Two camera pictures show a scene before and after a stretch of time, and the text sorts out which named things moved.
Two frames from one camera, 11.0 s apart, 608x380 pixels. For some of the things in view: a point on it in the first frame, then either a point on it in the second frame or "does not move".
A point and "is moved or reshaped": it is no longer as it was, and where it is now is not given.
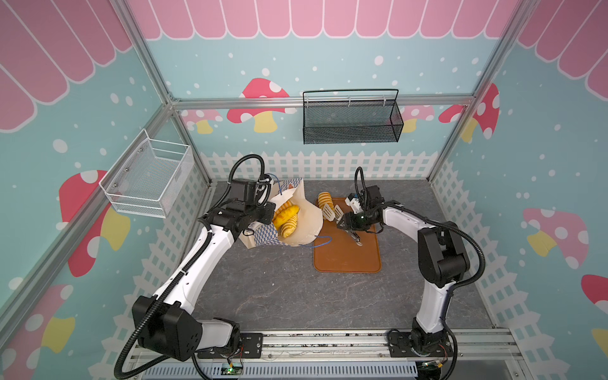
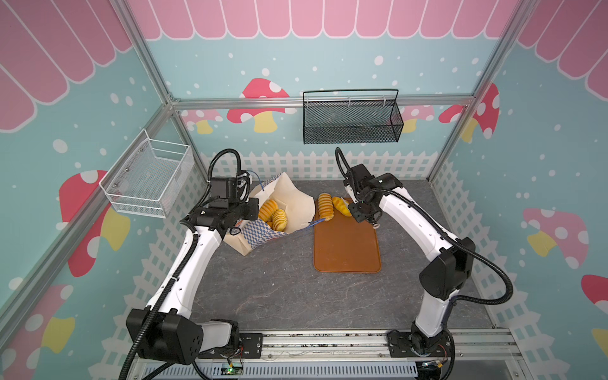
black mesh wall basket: [335, 116] does not move
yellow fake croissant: [285, 216] -> [341, 205]
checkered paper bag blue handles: [309, 218] is moved or reshaped
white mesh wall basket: [151, 178] does not move
